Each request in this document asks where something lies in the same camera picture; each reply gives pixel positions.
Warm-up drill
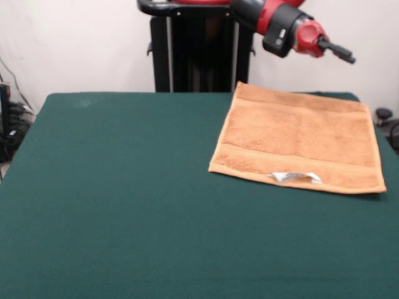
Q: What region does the black cable bundle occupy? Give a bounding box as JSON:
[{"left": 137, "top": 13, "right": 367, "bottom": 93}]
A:
[{"left": 0, "top": 102, "right": 36, "bottom": 163}]

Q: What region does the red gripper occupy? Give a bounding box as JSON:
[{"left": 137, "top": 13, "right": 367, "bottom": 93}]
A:
[{"left": 294, "top": 18, "right": 357, "bottom": 65}]

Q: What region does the black box device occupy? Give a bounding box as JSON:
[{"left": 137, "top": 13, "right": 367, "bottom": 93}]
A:
[{"left": 0, "top": 83, "right": 12, "bottom": 138}]

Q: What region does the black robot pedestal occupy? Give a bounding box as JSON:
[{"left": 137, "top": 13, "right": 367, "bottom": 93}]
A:
[{"left": 136, "top": 0, "right": 257, "bottom": 93}]

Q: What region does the dark green table cloth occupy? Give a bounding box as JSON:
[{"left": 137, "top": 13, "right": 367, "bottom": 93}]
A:
[{"left": 0, "top": 92, "right": 399, "bottom": 299}]

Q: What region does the grey cable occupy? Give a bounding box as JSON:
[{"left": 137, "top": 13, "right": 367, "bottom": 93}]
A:
[{"left": 0, "top": 57, "right": 35, "bottom": 113}]

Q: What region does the orange terry towel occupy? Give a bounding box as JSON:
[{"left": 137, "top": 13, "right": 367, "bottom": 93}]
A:
[{"left": 208, "top": 81, "right": 387, "bottom": 194}]

